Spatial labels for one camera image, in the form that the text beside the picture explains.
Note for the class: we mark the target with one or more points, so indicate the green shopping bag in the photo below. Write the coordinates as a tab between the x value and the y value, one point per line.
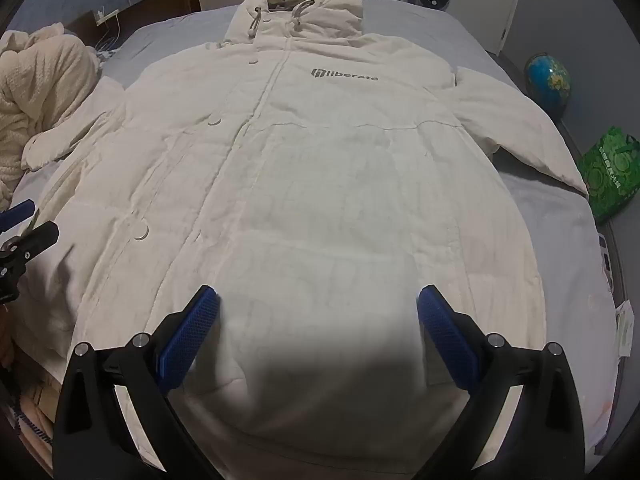
612	175

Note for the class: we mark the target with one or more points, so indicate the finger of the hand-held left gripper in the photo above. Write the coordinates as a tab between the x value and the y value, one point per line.
35	237
17	212

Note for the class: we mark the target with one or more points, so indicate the cream fluffy blanket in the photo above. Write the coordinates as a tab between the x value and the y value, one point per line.
45	85

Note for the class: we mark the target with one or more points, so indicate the white paper tag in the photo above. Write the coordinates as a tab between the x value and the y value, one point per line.
623	330

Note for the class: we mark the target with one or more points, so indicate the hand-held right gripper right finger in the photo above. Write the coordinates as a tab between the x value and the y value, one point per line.
450	340

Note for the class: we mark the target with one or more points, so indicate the cream white duvet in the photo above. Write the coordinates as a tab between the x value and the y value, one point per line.
320	185

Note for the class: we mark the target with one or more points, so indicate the blue globe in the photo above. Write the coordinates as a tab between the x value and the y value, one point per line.
547	82

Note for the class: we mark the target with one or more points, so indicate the dark wooden headboard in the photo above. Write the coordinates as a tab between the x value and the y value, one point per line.
165	2

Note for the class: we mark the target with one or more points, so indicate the white power strip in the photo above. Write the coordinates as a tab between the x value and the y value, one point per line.
106	16

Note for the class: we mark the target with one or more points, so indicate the grey bed sheet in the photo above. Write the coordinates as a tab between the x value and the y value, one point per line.
540	200

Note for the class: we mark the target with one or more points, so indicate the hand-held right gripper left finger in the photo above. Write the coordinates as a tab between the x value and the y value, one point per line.
187	330

